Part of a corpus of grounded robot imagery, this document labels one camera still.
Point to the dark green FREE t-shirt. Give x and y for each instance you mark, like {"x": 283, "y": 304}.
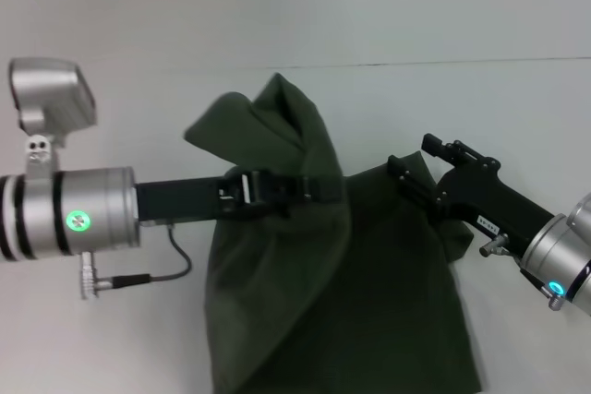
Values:
{"x": 332, "y": 274}

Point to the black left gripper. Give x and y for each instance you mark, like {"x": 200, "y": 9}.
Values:
{"x": 180, "y": 200}

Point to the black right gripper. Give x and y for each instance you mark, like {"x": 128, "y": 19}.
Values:
{"x": 494, "y": 200}

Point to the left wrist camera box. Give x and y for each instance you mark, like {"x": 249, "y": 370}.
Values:
{"x": 53, "y": 99}

